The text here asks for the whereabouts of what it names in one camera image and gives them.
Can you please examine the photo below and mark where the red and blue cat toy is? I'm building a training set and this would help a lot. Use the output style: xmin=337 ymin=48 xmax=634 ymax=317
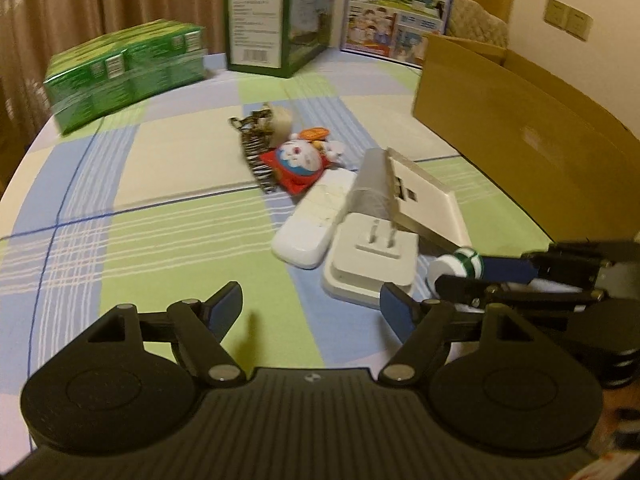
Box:
xmin=260 ymin=126 xmax=347 ymax=196

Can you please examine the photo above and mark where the zebra strap keychain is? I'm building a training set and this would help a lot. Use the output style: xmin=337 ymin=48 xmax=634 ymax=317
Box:
xmin=229 ymin=101 xmax=297 ymax=195

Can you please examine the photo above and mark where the chair with quilted cover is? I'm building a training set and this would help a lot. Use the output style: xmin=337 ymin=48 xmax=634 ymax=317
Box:
xmin=445 ymin=0 xmax=511 ymax=53

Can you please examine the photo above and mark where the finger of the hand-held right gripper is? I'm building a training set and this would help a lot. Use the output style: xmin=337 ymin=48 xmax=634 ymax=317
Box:
xmin=434 ymin=275 xmax=608 ymax=313
xmin=479 ymin=242 xmax=608 ymax=286

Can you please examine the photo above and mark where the brown curtain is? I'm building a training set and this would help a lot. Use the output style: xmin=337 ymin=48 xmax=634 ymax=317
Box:
xmin=0 ymin=0 xmax=226 ymax=136

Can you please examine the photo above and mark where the white power adapter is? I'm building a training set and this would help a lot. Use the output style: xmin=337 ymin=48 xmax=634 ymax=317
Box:
xmin=321 ymin=212 xmax=420 ymax=310

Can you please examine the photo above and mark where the white and green ball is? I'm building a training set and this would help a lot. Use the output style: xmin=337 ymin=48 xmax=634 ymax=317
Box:
xmin=426 ymin=246 xmax=485 ymax=293

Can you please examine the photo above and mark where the cardboard box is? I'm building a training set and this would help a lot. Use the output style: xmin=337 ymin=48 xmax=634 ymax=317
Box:
xmin=411 ymin=34 xmax=640 ymax=256

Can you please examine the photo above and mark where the green milk carton box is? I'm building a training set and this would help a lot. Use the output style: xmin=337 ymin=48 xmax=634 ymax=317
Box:
xmin=221 ymin=0 xmax=337 ymax=79

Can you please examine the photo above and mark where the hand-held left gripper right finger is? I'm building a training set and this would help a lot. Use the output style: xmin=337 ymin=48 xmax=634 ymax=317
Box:
xmin=377 ymin=282 xmax=538 ymax=388

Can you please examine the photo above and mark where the beige wall socket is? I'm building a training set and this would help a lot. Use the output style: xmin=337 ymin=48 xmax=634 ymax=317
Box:
xmin=565 ymin=6 xmax=594 ymax=42
xmin=544 ymin=0 xmax=571 ymax=28

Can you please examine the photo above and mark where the pack of green drink cartons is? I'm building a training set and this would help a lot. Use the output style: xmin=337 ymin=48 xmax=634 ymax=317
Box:
xmin=42 ymin=19 xmax=208 ymax=136

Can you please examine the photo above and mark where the blue milk carton box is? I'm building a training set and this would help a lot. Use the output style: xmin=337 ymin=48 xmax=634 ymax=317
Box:
xmin=340 ymin=0 xmax=458 ymax=68

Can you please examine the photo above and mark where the white remote control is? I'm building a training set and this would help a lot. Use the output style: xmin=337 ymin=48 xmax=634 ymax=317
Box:
xmin=271 ymin=170 xmax=358 ymax=269

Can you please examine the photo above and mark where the translucent plastic bottle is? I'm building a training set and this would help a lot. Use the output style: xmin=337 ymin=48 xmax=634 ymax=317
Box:
xmin=345 ymin=149 xmax=406 ymax=233

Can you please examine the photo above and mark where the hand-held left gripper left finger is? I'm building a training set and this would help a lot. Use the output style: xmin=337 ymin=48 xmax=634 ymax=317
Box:
xmin=87 ymin=281 xmax=246 ymax=387

